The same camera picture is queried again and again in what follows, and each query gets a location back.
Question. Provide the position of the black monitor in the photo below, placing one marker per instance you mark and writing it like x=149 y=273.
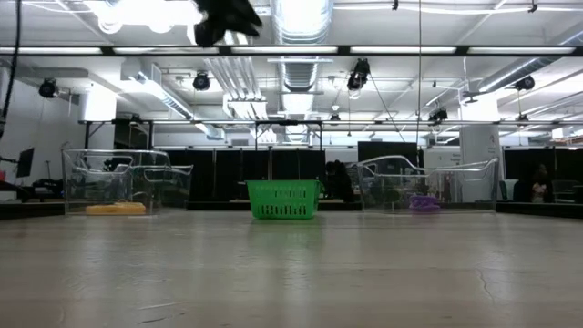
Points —
x=26 y=161

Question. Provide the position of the green plastic basket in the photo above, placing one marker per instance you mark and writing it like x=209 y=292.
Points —
x=282 y=200

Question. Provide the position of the black table edge rail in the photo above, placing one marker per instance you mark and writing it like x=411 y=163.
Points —
x=27 y=209

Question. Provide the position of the silver ventilation duct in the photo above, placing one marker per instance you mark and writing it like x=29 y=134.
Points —
x=300 y=73

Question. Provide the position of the white pillar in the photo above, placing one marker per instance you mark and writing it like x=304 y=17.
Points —
x=478 y=141

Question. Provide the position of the clear plastic bin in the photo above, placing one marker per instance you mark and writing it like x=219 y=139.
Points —
x=469 y=191
x=91 y=182

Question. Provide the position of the black partition panels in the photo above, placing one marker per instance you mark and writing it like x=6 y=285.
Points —
x=214 y=173

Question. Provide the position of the black overhead frame bar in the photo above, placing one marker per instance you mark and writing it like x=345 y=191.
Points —
x=224 y=50

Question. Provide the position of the black screen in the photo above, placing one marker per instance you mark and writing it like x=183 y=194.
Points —
x=387 y=150

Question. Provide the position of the black background rig frame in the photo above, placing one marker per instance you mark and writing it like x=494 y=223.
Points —
x=282 y=122

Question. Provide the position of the black ceiling spotlight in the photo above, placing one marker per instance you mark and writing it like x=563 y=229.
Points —
x=525 y=83
x=48 y=89
x=360 y=73
x=201 y=82
x=438 y=115

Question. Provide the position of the person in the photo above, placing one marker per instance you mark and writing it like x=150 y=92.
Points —
x=339 y=182
x=539 y=187

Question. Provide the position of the pale teal chair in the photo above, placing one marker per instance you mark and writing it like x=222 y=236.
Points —
x=508 y=189

